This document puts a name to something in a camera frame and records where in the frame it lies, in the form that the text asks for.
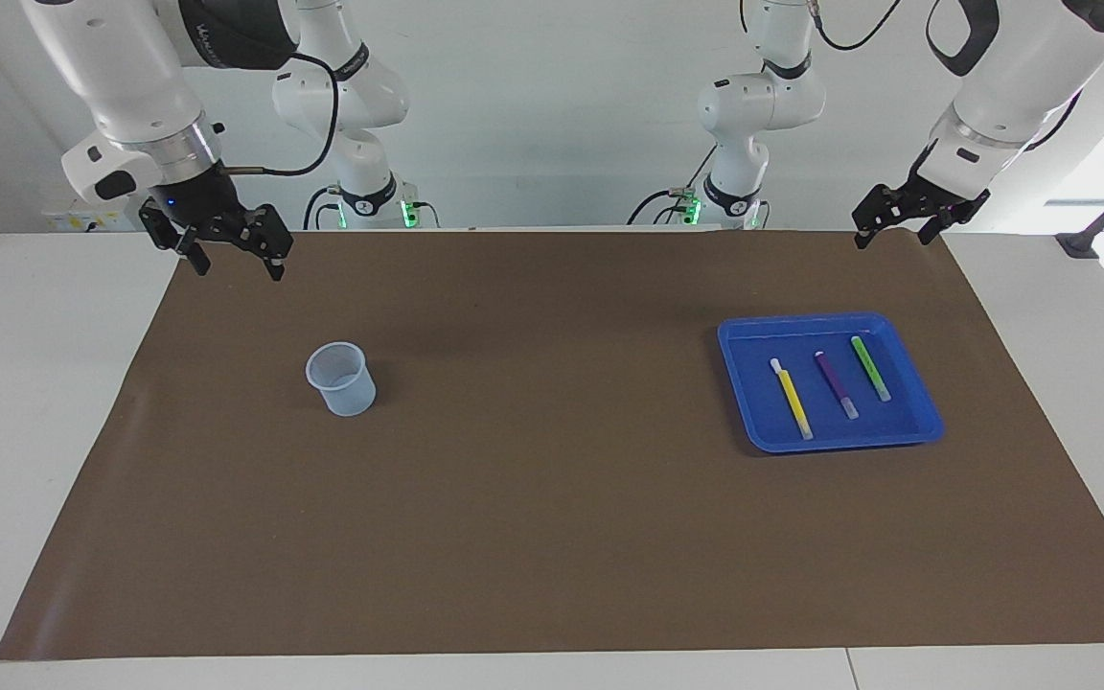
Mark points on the yellow pen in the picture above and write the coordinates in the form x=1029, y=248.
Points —
x=792, y=398

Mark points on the brown table mat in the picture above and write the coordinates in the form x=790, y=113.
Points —
x=552, y=479

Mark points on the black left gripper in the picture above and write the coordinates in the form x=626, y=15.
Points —
x=931, y=196

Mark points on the purple pen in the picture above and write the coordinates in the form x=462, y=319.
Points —
x=836, y=383

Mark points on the green pen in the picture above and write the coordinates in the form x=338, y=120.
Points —
x=870, y=369

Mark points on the translucent plastic cup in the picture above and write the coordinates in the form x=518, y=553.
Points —
x=349, y=395

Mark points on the blue plastic tray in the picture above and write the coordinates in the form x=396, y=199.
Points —
x=897, y=422

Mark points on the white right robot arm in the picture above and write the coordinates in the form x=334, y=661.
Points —
x=130, y=77

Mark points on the white wall socket box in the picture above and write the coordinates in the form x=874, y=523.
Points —
x=82, y=216

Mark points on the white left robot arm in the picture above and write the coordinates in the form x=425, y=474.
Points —
x=1022, y=67

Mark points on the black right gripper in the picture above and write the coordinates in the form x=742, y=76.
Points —
x=202, y=206

